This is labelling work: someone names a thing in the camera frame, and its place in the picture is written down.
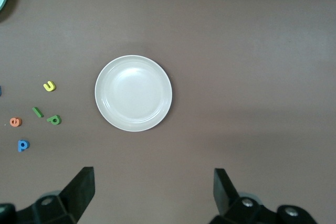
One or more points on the orange letter e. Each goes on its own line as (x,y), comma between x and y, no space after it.
(13,122)

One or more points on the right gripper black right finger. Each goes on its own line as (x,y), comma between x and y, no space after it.
(236,208)

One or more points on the blue letter p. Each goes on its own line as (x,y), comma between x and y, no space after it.
(20,146)

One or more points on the yellow letter u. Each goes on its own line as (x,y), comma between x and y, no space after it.
(48,87)

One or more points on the beige brown plate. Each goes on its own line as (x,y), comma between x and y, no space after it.
(133,93)

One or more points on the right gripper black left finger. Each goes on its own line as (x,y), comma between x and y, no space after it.
(65,208)

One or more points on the green letter d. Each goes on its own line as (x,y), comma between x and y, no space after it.
(51,119)

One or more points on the brown table cover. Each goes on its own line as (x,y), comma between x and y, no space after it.
(236,51)

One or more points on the green letter l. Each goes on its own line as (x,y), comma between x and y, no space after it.
(37,112)

